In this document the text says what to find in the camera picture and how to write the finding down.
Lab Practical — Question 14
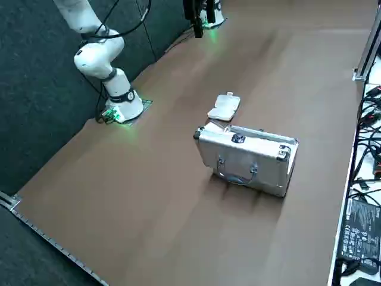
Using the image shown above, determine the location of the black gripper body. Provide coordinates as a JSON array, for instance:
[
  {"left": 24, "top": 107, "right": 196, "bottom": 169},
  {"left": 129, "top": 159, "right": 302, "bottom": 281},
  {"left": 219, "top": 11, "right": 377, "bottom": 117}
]
[{"left": 183, "top": 0, "right": 206, "bottom": 19}]

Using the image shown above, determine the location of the white plastic medicine box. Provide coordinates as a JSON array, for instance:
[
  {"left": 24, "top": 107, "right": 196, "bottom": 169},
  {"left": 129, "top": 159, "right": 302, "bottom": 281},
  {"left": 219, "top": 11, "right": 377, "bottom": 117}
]
[{"left": 207, "top": 92, "right": 241, "bottom": 122}]

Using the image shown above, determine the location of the silver aluminium medical kit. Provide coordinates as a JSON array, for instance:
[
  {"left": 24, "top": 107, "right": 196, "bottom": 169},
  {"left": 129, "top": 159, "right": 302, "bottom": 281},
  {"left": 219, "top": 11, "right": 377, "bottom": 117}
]
[{"left": 193, "top": 125, "right": 300, "bottom": 199}]

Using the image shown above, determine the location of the large labelled black power adapter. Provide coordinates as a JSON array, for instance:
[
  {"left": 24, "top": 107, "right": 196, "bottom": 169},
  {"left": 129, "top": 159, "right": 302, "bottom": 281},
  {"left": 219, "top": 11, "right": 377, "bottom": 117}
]
[{"left": 336, "top": 195, "right": 381, "bottom": 276}]

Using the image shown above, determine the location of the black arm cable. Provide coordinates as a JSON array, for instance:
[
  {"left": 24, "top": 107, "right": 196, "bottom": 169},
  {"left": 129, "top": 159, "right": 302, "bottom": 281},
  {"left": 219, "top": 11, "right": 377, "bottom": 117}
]
[
  {"left": 80, "top": 0, "right": 152, "bottom": 41},
  {"left": 89, "top": 0, "right": 118, "bottom": 38}
]

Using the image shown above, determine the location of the black base cable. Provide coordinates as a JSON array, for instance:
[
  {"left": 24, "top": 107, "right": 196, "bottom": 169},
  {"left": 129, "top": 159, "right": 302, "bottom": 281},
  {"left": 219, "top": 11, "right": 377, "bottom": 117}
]
[{"left": 80, "top": 71, "right": 108, "bottom": 123}]

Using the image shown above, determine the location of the aluminium camera post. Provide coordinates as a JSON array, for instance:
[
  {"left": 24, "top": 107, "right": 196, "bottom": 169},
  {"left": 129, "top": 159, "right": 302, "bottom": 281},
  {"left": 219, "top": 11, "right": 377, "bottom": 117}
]
[{"left": 353, "top": 0, "right": 381, "bottom": 82}]

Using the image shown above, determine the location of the metal table edge rail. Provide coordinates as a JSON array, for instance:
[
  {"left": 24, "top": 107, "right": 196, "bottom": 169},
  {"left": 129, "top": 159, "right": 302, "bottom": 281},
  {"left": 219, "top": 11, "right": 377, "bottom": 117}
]
[{"left": 0, "top": 190, "right": 110, "bottom": 286}]

